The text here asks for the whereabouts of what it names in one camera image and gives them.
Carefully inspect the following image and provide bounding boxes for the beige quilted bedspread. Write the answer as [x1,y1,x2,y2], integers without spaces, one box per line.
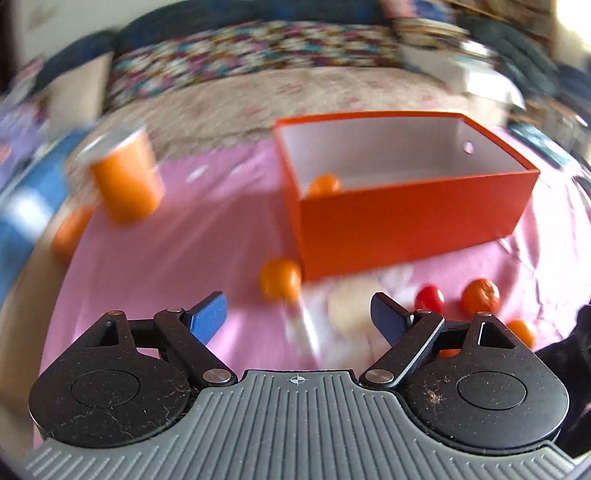
[107,68,514,158]

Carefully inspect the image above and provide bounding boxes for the orange cardboard box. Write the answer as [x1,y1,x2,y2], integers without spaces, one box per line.
[273,111,541,280]

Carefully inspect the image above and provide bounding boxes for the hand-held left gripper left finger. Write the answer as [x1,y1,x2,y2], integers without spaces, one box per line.
[88,292,238,388]

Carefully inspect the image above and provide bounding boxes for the purple floral blanket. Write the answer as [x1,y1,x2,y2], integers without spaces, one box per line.
[0,60,52,186]

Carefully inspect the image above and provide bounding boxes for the beige pillow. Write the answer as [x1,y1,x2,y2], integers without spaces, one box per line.
[46,52,115,136]

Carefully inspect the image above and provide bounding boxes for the red cherry tomato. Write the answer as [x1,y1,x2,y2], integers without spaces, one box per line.
[414,285,445,313]

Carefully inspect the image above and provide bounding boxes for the orange canister with white lid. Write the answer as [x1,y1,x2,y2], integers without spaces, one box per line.
[69,127,165,226]

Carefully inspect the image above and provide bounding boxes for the orange waste bin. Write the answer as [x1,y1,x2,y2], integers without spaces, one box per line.
[50,205,96,265]

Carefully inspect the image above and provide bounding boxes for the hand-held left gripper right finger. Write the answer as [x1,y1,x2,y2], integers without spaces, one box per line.
[359,292,522,388]

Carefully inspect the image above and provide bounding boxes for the pink tablecloth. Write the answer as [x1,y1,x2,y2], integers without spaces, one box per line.
[32,127,591,453]

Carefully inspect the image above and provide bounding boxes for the dark daisy print cushion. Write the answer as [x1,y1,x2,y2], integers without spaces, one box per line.
[259,21,403,75]
[111,28,278,110]

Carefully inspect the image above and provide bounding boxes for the blue striped bed sheet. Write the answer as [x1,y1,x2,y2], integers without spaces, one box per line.
[0,129,94,302]

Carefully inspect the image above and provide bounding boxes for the dark blue patterned cushion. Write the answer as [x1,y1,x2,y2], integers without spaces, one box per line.
[115,0,385,43]

